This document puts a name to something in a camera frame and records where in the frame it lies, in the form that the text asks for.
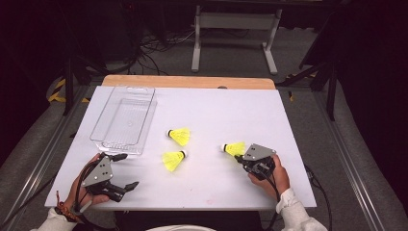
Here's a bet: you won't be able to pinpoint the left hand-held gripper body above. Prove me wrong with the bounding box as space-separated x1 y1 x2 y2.
80 153 128 203

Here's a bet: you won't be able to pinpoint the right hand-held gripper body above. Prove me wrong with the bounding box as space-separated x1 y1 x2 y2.
240 142 277 181

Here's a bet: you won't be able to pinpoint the yellow shuttlecock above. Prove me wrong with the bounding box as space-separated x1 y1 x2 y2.
220 141 246 158
166 127 191 147
162 149 188 172

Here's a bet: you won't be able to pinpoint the clear plastic bin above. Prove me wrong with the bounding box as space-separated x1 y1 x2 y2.
89 85 158 156

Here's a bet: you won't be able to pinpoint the person's left hand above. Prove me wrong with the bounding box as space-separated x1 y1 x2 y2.
64 153 112 210

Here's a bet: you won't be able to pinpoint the person's right hand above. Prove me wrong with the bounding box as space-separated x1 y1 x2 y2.
248 154 292 201

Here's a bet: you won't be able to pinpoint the white table mat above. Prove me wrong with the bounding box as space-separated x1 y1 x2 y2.
44 86 318 211

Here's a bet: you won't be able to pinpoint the person's white shirt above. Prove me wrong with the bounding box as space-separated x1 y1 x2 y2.
145 224 217 231

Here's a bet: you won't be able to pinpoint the person's dark trousers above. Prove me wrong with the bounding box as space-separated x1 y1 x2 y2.
115 210 264 231

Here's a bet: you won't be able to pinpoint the yellow black floor tape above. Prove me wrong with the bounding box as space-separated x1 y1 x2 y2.
47 78 90 104

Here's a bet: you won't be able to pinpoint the black metal stand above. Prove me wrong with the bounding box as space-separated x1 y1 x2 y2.
62 57 110 116
275 61 338 122

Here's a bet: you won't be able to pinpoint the right hand-held gripper cable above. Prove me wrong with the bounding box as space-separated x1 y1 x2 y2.
258 165 283 231

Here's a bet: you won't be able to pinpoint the red braided bracelet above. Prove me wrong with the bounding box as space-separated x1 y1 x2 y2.
55 191 81 224

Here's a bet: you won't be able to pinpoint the aluminium rail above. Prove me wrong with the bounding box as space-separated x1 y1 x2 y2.
312 90 386 231
0 85 97 231

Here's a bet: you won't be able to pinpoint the black cable beside table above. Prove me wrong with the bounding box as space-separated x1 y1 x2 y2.
304 165 333 231

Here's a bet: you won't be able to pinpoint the tangle of black floor cables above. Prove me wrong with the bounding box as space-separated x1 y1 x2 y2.
128 28 196 76

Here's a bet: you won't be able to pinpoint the grey metal frame stand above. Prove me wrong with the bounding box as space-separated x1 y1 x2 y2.
191 4 283 76

